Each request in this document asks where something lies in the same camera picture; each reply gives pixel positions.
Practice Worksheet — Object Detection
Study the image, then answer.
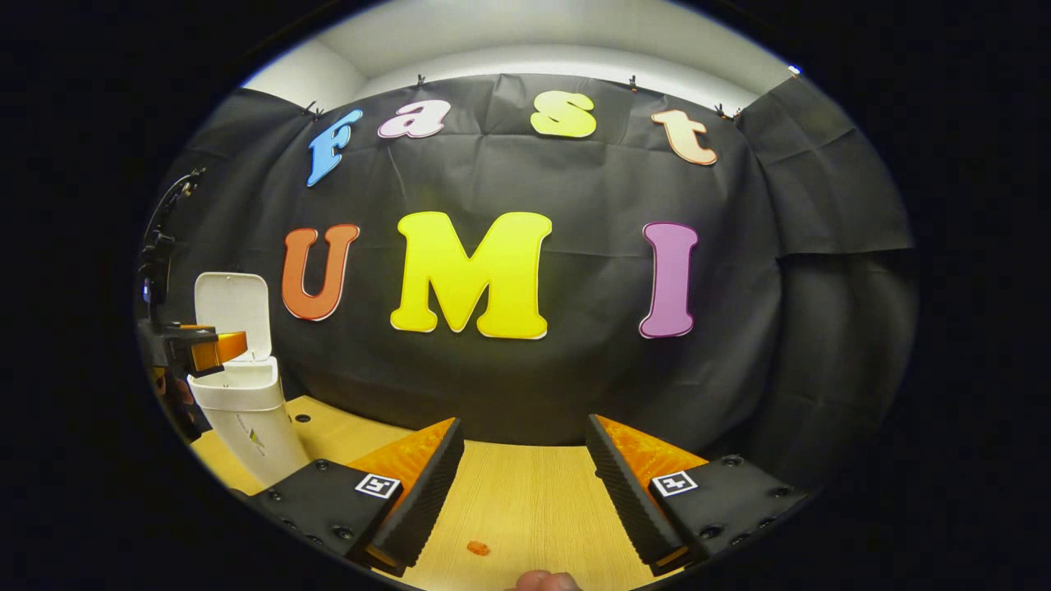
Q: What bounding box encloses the wooden desktop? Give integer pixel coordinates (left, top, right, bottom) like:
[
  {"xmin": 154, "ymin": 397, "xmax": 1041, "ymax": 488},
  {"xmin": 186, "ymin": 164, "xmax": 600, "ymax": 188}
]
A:
[{"xmin": 189, "ymin": 396, "xmax": 682, "ymax": 591}]

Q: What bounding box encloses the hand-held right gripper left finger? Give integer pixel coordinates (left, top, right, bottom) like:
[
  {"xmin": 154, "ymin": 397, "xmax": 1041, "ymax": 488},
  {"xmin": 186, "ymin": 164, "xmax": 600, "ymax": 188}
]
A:
[{"xmin": 246, "ymin": 417, "xmax": 466, "ymax": 578}]

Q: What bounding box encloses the black backdrop cloth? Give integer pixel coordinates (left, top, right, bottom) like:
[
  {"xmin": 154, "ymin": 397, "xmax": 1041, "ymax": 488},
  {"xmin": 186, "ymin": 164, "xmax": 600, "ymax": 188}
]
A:
[{"xmin": 135, "ymin": 72, "xmax": 920, "ymax": 493}]

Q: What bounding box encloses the white desktop garbage bin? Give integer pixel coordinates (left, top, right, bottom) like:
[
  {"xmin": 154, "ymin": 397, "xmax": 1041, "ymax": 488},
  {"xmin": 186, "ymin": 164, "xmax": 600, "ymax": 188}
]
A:
[{"xmin": 187, "ymin": 273, "xmax": 311, "ymax": 489}]

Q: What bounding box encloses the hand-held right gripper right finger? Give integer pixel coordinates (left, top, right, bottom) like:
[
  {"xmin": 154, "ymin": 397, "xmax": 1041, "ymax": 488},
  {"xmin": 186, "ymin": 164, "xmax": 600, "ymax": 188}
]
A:
[{"xmin": 585, "ymin": 415, "xmax": 814, "ymax": 577}]

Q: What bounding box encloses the black cable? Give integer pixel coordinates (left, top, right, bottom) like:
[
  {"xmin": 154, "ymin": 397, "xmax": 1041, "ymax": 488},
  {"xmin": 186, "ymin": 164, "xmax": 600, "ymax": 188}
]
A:
[{"xmin": 146, "ymin": 167, "xmax": 206, "ymax": 247}]

